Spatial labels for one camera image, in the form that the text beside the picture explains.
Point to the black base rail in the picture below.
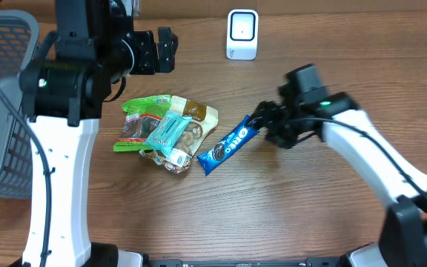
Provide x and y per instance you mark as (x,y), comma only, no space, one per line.
(307,262)

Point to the grey plastic shopping basket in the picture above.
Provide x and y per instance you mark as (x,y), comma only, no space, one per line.
(19,32)

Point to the white barcode scanner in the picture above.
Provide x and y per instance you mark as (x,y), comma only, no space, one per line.
(242,34)

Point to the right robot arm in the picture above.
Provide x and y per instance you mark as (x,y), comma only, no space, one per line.
(307,107)

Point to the beige nut snack bag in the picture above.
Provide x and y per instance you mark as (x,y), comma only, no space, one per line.
(204,120)

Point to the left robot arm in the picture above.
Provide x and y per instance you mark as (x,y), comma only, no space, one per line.
(64,87)

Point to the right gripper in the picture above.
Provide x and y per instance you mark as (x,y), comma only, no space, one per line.
(262,117)

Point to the blue Oreo cookie pack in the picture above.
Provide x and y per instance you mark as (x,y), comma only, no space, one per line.
(228,145)

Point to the light blue snack packet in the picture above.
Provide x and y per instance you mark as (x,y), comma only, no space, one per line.
(165,135)

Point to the green snack bag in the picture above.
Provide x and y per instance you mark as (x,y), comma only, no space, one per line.
(143,115)

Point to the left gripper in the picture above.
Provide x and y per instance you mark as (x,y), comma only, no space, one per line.
(150,63)

